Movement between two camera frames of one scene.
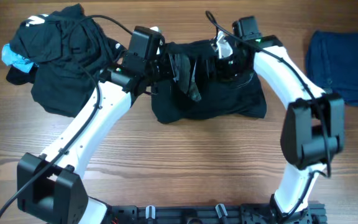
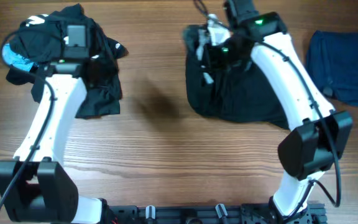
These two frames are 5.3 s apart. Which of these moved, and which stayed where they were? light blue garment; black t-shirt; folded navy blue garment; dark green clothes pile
Moved: black t-shirt
Stayed: dark green clothes pile; light blue garment; folded navy blue garment
